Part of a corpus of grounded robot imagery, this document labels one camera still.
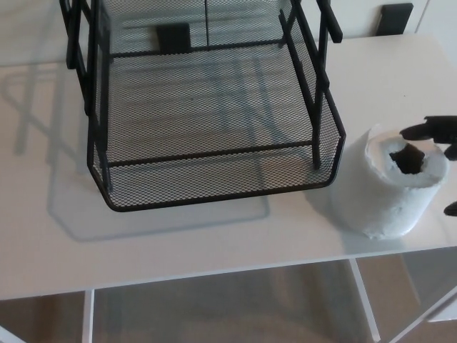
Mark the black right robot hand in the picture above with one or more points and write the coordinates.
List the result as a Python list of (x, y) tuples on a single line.
[(439, 128)]

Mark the white toilet paper roll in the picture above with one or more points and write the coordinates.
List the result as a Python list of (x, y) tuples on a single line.
[(378, 200)]

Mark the black mesh file tray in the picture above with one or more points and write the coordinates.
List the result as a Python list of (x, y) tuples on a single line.
[(214, 198)]

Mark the white cabinet row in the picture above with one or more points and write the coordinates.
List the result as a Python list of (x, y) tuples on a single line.
[(360, 18)]

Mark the white metal frame desk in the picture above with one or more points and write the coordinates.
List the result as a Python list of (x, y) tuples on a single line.
[(107, 257)]

